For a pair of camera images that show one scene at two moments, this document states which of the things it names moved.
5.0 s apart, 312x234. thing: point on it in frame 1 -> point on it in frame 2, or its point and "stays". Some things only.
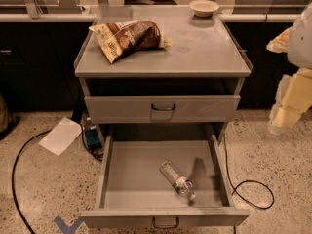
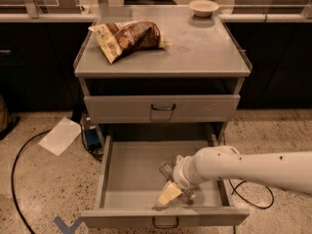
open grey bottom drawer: (135, 194) stays
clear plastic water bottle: (180, 183) stays
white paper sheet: (58, 139) stays
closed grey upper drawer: (160, 108) stays
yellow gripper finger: (280, 43) -> (178, 159)
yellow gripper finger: (296, 101) -> (171, 191)
